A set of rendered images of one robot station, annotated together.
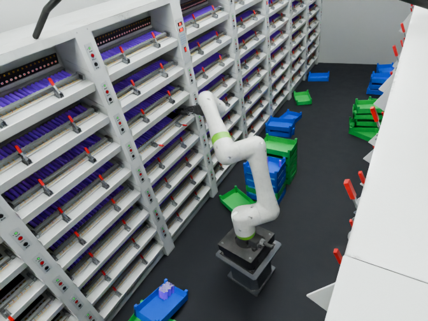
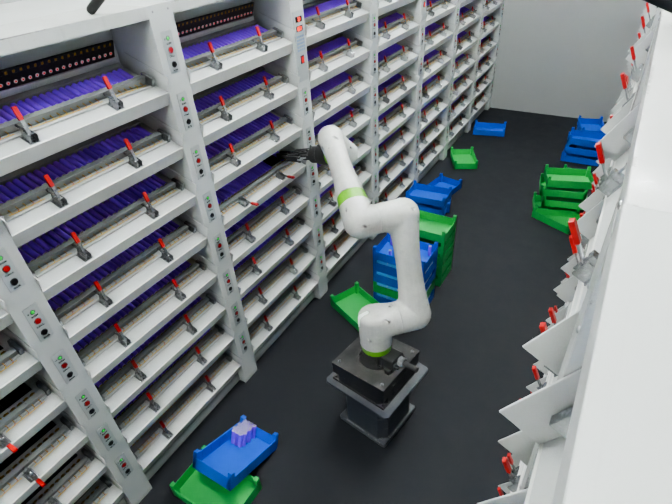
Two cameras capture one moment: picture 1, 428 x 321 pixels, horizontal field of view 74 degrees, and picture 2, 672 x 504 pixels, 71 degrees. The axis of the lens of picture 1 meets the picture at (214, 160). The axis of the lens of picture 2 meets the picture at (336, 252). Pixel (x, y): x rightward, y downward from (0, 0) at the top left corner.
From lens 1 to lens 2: 20 cm
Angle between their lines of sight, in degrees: 4
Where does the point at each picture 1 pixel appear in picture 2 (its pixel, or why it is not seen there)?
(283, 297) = (425, 450)
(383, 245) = (659, 199)
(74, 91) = (138, 101)
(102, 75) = (181, 82)
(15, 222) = (33, 295)
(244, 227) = (377, 335)
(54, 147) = (101, 185)
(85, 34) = (164, 16)
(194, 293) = (287, 439)
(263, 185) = (411, 274)
